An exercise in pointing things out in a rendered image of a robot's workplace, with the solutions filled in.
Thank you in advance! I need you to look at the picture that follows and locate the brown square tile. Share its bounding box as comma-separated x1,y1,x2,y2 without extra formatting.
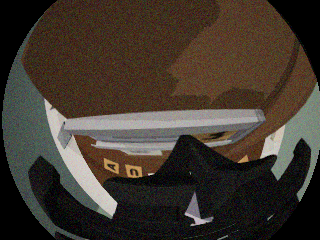
125,164,143,177
192,129,239,144

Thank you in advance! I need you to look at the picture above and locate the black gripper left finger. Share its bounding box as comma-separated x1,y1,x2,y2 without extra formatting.
103,135,197,220

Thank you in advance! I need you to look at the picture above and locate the tan letter tile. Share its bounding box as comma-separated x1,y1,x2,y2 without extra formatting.
237,155,248,163
104,157,119,173

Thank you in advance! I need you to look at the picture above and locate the white paper ticket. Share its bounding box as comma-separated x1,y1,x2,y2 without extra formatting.
121,149,163,156

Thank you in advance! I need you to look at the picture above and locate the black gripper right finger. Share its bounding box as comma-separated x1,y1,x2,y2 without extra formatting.
185,135,277,219

